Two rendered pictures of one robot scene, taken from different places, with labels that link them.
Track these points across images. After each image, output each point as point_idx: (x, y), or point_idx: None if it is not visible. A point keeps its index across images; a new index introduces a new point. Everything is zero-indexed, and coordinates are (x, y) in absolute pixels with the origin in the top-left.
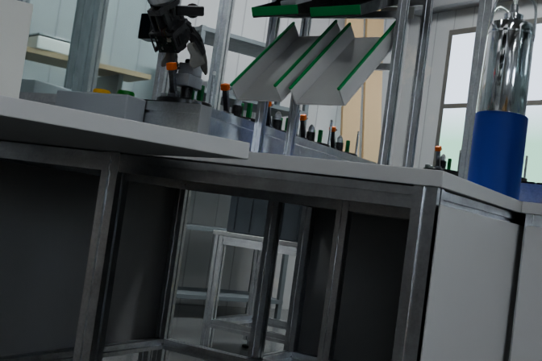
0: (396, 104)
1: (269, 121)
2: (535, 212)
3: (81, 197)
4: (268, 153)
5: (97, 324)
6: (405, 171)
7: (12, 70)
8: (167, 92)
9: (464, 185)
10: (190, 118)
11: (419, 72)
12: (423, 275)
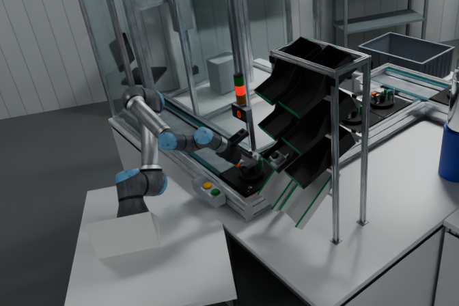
0: (339, 212)
1: None
2: (450, 228)
3: None
4: (263, 259)
5: None
6: (311, 302)
7: (151, 234)
8: (254, 137)
9: (353, 291)
10: (242, 210)
11: (363, 175)
12: None
